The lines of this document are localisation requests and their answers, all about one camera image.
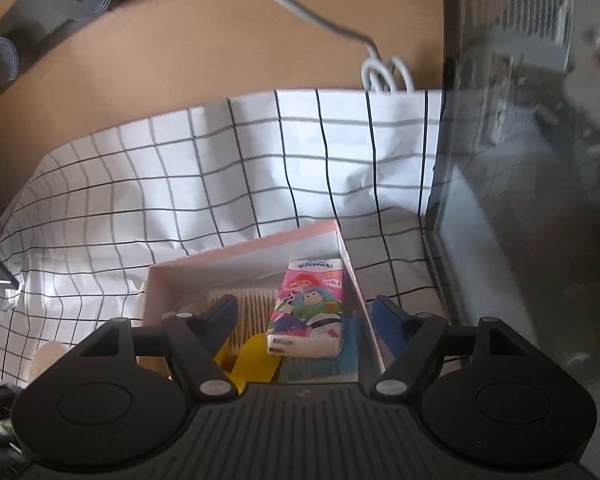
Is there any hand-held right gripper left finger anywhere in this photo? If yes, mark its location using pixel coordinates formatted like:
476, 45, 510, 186
80, 294, 240, 403

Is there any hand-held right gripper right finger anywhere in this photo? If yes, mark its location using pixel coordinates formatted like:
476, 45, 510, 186
370, 295, 525, 403

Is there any cotton swab pack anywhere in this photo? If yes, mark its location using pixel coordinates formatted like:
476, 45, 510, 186
206, 287, 281, 357

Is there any blue face mask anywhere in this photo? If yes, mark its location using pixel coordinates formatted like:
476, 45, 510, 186
280, 317, 363, 384

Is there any pink cardboard box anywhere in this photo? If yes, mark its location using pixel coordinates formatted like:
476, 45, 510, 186
137, 218, 387, 386

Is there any yellow round lid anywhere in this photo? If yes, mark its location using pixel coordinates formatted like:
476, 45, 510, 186
214, 332, 282, 394

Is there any cartoon print tissue packet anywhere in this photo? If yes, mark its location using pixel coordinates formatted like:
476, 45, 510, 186
265, 258, 345, 360

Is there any white black-grid tablecloth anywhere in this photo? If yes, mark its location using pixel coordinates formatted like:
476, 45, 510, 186
0, 88, 462, 387

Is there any grey stand with discs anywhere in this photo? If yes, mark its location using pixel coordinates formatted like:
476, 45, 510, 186
0, 0, 117, 92

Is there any white cable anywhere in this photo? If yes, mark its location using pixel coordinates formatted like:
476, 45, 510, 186
219, 0, 416, 94

